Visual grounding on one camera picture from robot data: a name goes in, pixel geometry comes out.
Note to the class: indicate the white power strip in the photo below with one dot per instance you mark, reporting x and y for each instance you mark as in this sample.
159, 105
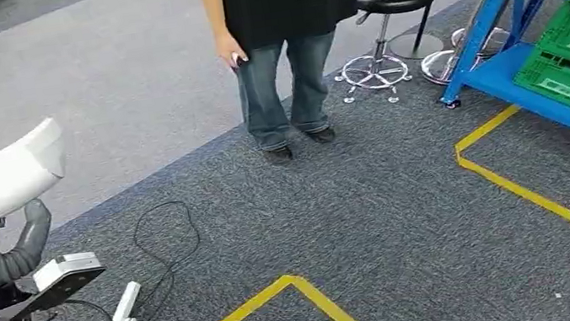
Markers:
126, 307

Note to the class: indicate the person in black shoes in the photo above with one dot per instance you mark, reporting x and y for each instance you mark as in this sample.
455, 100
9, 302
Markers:
289, 0

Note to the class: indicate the chrome round stool base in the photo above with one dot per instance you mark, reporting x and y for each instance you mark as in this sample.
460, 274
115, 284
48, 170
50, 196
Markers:
440, 68

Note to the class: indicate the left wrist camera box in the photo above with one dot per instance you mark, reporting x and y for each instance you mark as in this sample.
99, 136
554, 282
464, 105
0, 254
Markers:
64, 271

